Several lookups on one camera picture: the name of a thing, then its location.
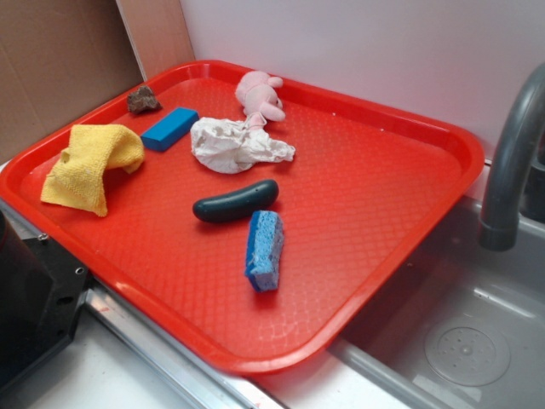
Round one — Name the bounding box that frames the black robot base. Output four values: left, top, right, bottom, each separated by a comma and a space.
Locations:
1, 215, 90, 393

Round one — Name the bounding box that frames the blue sponge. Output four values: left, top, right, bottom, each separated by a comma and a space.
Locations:
244, 210, 284, 292

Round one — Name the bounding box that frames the red plastic tray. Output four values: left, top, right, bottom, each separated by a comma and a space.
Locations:
1, 80, 484, 375

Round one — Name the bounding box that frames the dark green toy cucumber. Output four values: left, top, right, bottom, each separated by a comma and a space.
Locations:
192, 179, 279, 223

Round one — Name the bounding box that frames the crumpled white cloth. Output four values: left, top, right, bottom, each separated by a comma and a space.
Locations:
190, 113, 295, 175

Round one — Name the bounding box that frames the pink plush toy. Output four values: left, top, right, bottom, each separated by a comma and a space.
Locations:
235, 71, 286, 129

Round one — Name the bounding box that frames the blue rectangular block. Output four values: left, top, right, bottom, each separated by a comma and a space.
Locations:
141, 107, 199, 152

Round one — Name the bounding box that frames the brown rock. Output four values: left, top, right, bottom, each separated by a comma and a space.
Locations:
127, 85, 163, 114

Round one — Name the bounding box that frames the yellow microfiber cloth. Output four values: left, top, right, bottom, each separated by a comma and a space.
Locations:
40, 124, 145, 217

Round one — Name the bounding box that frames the grey plastic sink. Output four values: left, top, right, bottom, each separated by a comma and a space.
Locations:
330, 179, 544, 408

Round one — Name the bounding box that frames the grey faucet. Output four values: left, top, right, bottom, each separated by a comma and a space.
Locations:
478, 65, 544, 251

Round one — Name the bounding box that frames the brown cardboard panel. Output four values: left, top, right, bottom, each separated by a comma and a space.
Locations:
0, 0, 197, 165

